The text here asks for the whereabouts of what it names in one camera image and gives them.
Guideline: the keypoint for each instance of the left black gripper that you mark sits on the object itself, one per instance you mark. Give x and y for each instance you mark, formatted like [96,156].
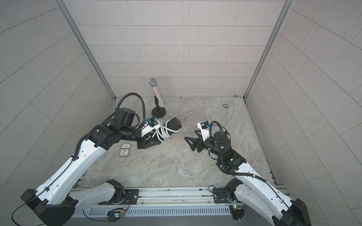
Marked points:
[147,142]

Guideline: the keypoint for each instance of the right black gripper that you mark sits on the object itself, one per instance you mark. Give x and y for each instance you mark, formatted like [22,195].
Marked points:
[196,141]

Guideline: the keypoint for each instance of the black power strip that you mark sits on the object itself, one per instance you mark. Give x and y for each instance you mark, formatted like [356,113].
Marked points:
[167,129]

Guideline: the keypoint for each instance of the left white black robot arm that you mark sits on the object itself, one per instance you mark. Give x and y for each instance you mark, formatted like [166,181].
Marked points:
[54,203]

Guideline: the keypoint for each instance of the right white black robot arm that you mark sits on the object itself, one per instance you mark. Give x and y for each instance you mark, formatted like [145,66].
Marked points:
[247,185]

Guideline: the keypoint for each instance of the white vent grille strip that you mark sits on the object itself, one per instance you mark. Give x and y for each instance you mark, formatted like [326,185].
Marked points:
[159,211]

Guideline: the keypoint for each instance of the small white red card box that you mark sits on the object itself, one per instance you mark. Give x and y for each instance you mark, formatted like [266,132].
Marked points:
[124,150]

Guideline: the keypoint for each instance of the glitter microphone on stand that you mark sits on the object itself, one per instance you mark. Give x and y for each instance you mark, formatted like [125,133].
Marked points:
[159,111]

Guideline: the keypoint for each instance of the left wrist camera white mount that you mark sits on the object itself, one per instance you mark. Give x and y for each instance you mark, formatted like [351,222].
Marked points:
[152,124]

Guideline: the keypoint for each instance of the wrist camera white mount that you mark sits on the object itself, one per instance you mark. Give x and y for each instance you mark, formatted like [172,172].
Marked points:
[152,124]
[204,127]

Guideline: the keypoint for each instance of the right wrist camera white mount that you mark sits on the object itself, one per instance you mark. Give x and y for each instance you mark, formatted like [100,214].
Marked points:
[204,127]

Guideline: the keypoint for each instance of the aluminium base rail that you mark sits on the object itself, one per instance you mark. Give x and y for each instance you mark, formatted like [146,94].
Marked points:
[176,195]

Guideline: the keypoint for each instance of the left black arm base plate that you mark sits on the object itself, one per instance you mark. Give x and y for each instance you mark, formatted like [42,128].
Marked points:
[127,196]

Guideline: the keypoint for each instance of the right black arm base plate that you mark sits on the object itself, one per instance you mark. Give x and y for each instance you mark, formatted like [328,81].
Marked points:
[219,195]

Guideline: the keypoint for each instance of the left circuit board with wires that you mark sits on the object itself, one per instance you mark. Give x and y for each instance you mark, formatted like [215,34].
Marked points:
[115,215]

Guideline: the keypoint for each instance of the circuit board with wires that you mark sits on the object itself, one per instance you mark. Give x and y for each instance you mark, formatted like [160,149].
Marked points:
[237,211]
[115,215]

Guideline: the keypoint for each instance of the right circuit board with wires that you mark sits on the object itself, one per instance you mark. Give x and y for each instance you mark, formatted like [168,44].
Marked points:
[237,211]

